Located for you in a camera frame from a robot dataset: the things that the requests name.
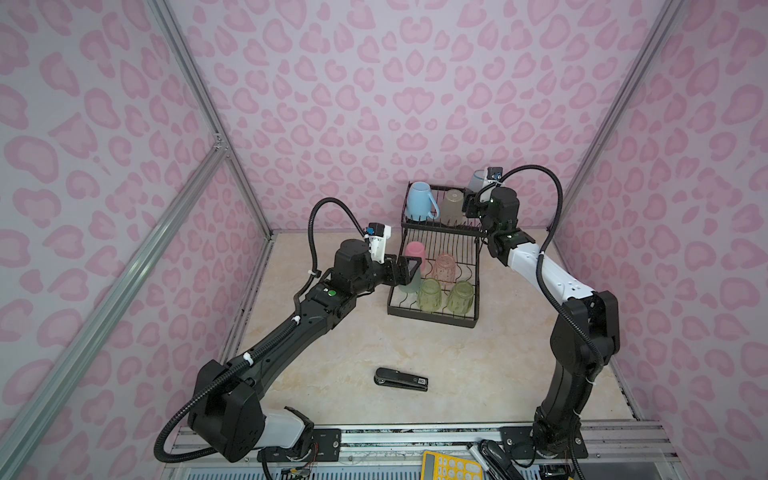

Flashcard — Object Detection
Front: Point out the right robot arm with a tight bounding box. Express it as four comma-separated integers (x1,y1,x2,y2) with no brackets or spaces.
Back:
462,186,620,457

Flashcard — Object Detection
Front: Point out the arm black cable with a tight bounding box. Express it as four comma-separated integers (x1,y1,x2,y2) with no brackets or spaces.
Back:
476,164,607,480
152,197,367,464

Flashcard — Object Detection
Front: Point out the black stapler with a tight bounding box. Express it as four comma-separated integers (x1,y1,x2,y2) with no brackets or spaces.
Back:
373,367,429,392

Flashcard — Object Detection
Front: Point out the opaque pink plastic cup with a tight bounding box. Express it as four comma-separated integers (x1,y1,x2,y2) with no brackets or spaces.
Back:
404,241,427,268

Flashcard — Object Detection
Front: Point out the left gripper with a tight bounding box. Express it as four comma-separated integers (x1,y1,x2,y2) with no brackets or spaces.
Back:
351,251,421,298

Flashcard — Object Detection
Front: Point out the clear pink plastic cup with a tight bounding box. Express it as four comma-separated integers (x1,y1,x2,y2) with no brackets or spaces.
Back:
432,253,458,284

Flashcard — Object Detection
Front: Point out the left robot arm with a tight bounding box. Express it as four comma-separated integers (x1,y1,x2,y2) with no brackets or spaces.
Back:
167,239,422,462

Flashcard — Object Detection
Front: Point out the black wire dish rack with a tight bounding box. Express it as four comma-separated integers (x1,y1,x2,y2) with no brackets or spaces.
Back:
387,181,483,328

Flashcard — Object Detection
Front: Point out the green cup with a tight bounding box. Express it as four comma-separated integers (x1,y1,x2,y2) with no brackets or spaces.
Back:
440,189,464,227
446,281,475,316
417,278,443,313

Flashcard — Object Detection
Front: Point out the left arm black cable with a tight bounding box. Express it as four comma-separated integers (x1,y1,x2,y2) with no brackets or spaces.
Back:
152,197,367,464

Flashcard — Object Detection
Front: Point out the black tool front rail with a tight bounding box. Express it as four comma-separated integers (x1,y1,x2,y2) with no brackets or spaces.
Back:
478,440,521,480

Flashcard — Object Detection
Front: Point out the teal textured cup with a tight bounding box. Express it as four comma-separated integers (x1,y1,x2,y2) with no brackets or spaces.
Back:
467,168,492,193
398,277,422,295

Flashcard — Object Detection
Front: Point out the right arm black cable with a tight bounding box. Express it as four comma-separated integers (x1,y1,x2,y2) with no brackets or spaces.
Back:
476,164,607,480

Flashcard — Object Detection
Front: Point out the yellow calculator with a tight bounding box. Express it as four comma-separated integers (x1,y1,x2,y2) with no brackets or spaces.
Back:
420,451,484,480

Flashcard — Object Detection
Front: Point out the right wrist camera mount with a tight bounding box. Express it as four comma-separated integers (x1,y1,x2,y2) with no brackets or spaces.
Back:
485,167,504,184

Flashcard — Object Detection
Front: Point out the white mug blue handle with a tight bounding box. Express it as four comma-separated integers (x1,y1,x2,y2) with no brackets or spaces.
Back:
405,181,440,222

